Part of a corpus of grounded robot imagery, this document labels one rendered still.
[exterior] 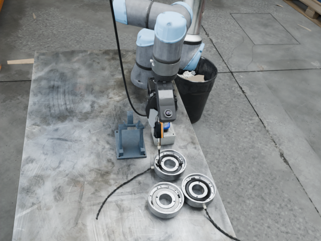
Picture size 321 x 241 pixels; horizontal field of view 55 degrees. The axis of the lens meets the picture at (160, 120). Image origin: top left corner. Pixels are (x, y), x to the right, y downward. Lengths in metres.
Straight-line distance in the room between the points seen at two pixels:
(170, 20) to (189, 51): 0.45
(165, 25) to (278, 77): 2.48
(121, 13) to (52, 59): 0.67
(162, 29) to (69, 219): 0.57
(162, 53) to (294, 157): 1.78
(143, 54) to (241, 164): 1.23
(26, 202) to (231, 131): 1.73
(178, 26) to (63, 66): 0.79
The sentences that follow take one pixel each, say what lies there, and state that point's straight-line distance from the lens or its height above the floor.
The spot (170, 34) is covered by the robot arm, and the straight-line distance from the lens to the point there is 0.77.
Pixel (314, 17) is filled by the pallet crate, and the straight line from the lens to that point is 4.60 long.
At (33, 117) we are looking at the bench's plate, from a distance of 1.22.
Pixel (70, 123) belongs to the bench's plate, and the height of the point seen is 0.80.
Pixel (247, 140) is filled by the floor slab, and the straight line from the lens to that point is 2.39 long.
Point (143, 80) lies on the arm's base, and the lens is 1.31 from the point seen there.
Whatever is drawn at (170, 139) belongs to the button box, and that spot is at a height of 0.83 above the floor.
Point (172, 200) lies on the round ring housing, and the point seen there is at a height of 0.83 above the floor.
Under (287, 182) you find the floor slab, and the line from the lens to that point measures 2.25.
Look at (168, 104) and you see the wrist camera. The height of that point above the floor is 1.07.
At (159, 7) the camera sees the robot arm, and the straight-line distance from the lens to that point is 0.89.
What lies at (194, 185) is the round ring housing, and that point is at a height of 0.82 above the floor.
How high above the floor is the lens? 1.62
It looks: 44 degrees down
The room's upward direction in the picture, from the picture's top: 8 degrees clockwise
